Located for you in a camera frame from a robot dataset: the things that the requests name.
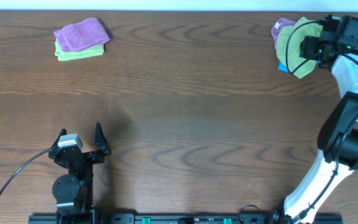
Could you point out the folded green cloth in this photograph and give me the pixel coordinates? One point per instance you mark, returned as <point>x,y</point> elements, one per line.
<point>93,51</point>

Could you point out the crumpled purple cloth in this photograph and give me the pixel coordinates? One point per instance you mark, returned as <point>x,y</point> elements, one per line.
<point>278,26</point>

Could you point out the folded purple cloth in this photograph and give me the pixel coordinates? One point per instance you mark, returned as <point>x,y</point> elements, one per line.
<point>79,36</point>

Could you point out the light green microfiber cloth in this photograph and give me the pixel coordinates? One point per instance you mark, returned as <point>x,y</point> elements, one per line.
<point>293,54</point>

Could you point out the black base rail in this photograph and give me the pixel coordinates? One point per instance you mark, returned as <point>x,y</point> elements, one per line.
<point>129,218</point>

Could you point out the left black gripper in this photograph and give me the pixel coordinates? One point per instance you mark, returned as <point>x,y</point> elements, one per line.
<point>86,155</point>

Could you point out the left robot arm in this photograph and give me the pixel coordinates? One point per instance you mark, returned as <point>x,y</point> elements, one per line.
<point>74,190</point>

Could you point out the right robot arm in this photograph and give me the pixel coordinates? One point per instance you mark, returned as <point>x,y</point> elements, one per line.
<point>336,49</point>

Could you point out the blue cloth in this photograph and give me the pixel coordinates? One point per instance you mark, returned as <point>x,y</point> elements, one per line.
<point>282,67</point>

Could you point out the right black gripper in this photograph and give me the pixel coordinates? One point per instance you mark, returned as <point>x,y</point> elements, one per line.
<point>308,46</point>

